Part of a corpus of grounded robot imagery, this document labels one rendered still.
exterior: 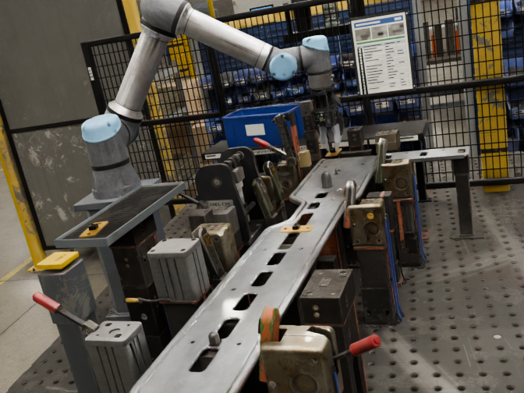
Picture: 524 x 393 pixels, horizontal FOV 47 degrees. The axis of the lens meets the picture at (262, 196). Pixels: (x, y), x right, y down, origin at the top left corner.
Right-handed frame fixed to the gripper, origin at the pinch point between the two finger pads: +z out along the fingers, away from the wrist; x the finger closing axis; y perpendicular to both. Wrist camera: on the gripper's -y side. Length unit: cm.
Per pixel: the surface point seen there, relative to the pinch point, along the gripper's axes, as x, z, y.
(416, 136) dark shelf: 22.2, 7.9, -32.2
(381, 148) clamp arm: 16.9, -0.2, 7.4
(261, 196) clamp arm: -13.2, 3.0, 34.5
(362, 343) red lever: 29, 1, 108
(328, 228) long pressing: 8.3, 8.7, 46.4
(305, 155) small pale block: -11.7, 3.8, -6.2
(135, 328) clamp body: -12, 2, 105
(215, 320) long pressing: -4, 8, 92
